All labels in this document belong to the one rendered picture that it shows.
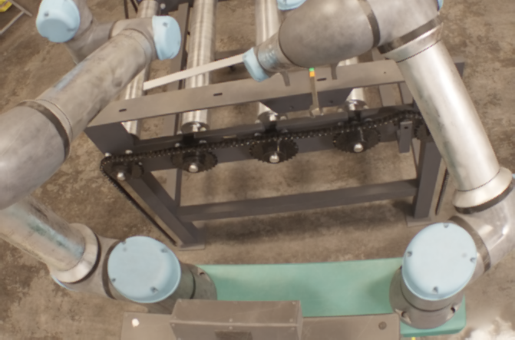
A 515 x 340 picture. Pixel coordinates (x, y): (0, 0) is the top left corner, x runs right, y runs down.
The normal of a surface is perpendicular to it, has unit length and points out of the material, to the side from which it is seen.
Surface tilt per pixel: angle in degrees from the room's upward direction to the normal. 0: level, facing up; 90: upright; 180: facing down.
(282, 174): 0
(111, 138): 90
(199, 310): 29
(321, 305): 0
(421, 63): 50
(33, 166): 83
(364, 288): 0
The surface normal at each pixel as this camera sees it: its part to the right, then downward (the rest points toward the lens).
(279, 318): -0.18, -0.87
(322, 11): -0.57, -0.04
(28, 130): 0.53, -0.43
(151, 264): -0.11, -0.51
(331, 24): -0.42, 0.29
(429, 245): -0.35, -0.45
